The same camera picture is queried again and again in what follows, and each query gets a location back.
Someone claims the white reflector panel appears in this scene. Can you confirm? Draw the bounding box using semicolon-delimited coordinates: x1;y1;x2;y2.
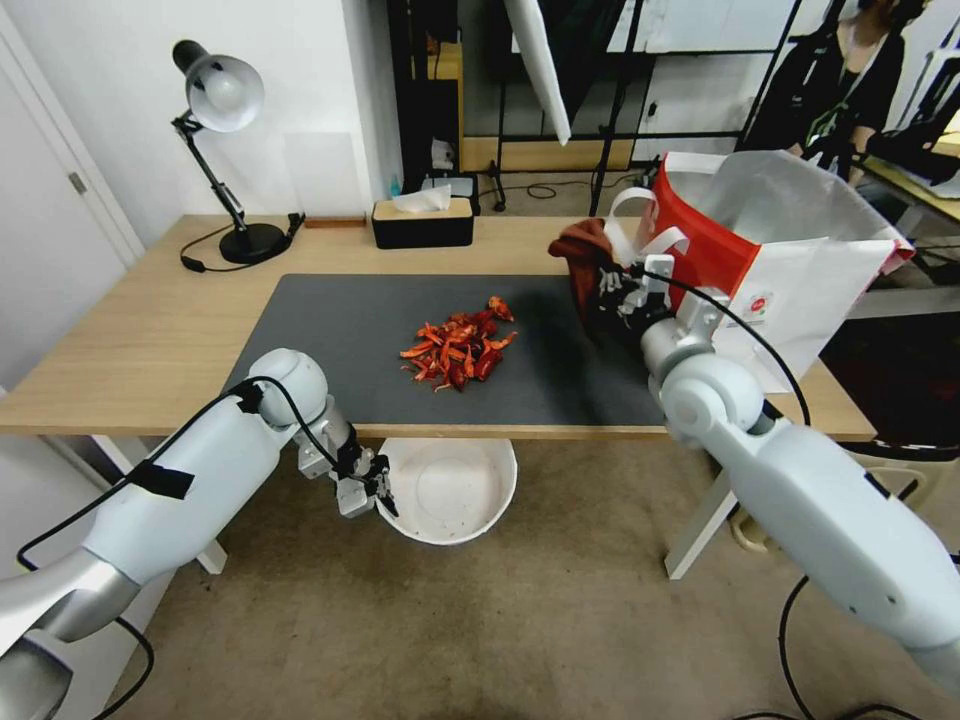
501;0;576;148

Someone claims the red and white takeout bag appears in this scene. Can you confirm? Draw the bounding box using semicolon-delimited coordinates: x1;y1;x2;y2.
603;149;919;396

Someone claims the black lamp power cable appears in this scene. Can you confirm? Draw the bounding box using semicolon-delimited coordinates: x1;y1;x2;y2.
179;212;307;274

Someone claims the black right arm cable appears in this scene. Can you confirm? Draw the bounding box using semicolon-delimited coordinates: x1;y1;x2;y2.
641;268;814;430

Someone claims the black tissue box wooden lid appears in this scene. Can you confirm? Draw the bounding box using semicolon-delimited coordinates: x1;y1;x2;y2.
370;197;477;251

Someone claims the dark grey table mat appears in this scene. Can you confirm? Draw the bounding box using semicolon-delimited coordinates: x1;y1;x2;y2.
223;272;670;430

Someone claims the white door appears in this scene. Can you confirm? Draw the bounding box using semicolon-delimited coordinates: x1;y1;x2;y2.
0;22;146;395

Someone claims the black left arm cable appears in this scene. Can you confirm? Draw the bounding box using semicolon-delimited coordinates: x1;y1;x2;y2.
14;374;361;575

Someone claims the red shrimp pile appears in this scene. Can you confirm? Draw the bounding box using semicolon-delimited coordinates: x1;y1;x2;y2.
408;308;502;396

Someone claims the white round takeout container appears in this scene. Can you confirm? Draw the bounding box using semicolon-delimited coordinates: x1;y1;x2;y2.
372;437;520;546

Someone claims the wooden table with white legs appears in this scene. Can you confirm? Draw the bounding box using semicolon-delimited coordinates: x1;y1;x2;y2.
0;212;880;583

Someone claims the black chair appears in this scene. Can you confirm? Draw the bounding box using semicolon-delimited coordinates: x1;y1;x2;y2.
817;299;960;466

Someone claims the person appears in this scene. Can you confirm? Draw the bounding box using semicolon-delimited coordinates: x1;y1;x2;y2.
744;0;960;187

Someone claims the black metal rack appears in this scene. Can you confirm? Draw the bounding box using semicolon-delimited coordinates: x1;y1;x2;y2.
385;0;759;220

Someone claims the white paper tissue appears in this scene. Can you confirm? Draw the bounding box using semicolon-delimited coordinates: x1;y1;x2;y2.
394;182;454;216

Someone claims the black and white desk lamp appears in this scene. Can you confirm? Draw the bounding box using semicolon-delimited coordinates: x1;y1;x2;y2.
170;38;291;266

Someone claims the black tripod stand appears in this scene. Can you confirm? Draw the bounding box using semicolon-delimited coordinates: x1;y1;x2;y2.
586;0;651;219

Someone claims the black floor cable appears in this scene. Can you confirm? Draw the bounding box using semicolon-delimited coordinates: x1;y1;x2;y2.
523;176;601;202

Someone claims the brown cloth towel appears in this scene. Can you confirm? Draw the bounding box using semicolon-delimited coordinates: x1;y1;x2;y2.
546;216;655;352

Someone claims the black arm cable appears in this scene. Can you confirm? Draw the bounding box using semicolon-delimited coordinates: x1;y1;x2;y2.
14;374;361;575
641;268;814;430

